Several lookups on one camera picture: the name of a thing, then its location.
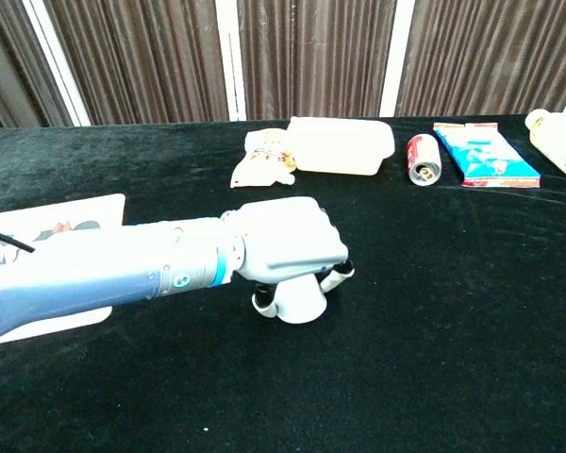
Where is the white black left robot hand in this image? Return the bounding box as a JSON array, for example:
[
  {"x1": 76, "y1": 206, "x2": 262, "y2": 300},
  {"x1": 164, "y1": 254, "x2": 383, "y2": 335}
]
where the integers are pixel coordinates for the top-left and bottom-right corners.
[{"x1": 220, "y1": 195, "x2": 357, "y2": 319}]

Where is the white computer mouse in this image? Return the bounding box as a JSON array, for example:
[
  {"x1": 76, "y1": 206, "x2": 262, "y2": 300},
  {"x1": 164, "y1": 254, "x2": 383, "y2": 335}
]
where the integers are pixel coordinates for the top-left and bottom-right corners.
[{"x1": 269, "y1": 275, "x2": 328, "y2": 326}]

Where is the white cartoon mouse pad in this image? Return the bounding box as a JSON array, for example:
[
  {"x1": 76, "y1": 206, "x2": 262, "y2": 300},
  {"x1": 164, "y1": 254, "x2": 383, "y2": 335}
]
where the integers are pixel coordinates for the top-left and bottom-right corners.
[{"x1": 0, "y1": 193, "x2": 126, "y2": 347}]

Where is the orange white drink pouch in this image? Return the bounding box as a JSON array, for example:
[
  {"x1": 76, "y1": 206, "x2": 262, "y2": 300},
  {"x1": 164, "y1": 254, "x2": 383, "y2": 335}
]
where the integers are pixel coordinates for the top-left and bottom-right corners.
[{"x1": 229, "y1": 127, "x2": 297, "y2": 190}]

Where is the white plastic lunch box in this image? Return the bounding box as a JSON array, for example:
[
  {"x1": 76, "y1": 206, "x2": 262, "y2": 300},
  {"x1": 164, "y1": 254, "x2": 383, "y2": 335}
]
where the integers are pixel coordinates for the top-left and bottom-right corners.
[{"x1": 286, "y1": 115, "x2": 396, "y2": 177}]

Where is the black table cloth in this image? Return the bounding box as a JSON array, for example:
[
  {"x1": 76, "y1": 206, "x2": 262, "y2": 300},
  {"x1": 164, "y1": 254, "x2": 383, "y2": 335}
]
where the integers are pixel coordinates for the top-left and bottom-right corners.
[{"x1": 0, "y1": 112, "x2": 566, "y2": 453}]

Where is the red soda can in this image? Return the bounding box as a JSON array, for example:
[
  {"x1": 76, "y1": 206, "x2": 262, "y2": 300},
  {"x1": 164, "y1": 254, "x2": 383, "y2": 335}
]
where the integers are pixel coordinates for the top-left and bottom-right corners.
[{"x1": 406, "y1": 133, "x2": 442, "y2": 187}]

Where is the brown curtain panel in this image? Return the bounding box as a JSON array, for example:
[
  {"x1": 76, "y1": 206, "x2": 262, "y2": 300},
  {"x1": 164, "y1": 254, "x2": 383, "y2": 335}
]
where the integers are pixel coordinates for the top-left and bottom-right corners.
[
  {"x1": 0, "y1": 0, "x2": 73, "y2": 132},
  {"x1": 394, "y1": 0, "x2": 566, "y2": 118},
  {"x1": 237, "y1": 0, "x2": 398, "y2": 121},
  {"x1": 43, "y1": 0, "x2": 231, "y2": 126}
]

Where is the blue red snack bag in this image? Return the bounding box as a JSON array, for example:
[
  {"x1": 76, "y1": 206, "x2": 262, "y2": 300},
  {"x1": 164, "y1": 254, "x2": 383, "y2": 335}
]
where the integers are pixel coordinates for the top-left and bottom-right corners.
[{"x1": 432, "y1": 122, "x2": 542, "y2": 190}]

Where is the yellow tea bottle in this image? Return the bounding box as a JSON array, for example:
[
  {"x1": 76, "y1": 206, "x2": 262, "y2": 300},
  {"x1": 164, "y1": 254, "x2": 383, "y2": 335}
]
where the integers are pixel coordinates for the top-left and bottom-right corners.
[{"x1": 524, "y1": 108, "x2": 566, "y2": 183}]

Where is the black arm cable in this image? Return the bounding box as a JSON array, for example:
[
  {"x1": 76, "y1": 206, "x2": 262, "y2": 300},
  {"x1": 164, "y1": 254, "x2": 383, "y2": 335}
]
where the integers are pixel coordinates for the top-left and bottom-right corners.
[{"x1": 0, "y1": 225, "x2": 36, "y2": 253}]

